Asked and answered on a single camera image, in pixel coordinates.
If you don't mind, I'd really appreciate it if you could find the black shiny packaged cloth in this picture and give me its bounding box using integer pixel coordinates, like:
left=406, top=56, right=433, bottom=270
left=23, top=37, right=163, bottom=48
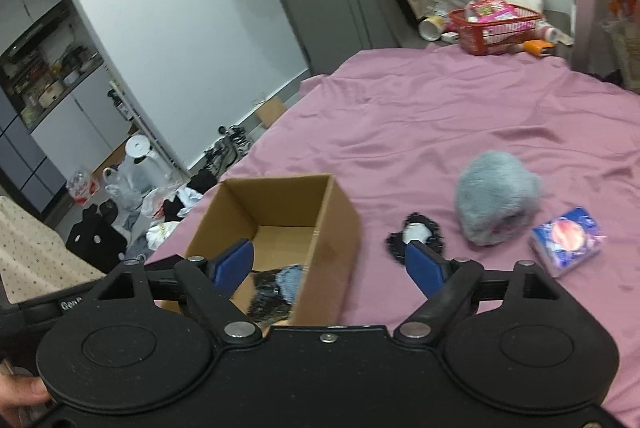
left=246, top=269, right=291, bottom=328

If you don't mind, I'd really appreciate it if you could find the light blue knitted cloth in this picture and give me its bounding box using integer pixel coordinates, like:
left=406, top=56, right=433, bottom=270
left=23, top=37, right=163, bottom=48
left=276, top=264, right=304, bottom=305

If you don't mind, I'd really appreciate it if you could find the grey fluffy plush slipper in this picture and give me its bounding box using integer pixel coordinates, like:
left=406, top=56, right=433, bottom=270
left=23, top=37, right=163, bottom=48
left=454, top=151, right=541, bottom=247

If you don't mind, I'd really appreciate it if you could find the blue tissue pack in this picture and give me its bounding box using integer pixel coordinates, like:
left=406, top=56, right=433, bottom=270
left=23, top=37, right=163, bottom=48
left=529, top=207, right=606, bottom=278

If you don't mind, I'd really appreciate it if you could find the person's left hand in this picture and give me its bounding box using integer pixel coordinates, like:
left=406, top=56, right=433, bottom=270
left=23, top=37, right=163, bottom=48
left=0, top=362, right=51, bottom=410

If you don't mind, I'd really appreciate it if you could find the brown cardboard box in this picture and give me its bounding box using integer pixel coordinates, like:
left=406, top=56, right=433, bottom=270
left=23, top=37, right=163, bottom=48
left=159, top=173, right=362, bottom=328

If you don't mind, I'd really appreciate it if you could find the white electric kettle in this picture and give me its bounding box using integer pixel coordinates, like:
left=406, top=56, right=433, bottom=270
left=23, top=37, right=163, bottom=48
left=119, top=134, right=168, bottom=195

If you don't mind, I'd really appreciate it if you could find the pink bed sheet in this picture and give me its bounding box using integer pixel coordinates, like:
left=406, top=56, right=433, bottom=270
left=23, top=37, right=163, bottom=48
left=142, top=44, right=640, bottom=426

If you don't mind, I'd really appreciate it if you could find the kitchen shelf cabinet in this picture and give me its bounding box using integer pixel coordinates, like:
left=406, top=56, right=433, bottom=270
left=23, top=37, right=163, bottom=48
left=1, top=0, right=131, bottom=219

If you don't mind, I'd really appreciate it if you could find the red plastic basket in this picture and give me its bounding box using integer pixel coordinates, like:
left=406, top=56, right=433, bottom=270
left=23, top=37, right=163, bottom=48
left=448, top=5, right=544, bottom=56

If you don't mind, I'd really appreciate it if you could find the orange tube bottle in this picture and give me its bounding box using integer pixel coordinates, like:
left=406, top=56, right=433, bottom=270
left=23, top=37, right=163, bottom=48
left=522, top=39, right=555, bottom=58

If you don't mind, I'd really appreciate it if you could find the pink snack package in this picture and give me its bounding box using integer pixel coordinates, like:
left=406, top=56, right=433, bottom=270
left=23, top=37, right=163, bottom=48
left=464, top=0, right=518, bottom=24

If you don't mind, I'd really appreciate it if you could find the printed paper bag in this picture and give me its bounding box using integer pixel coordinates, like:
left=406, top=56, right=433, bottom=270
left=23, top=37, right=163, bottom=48
left=601, top=0, right=639, bottom=93

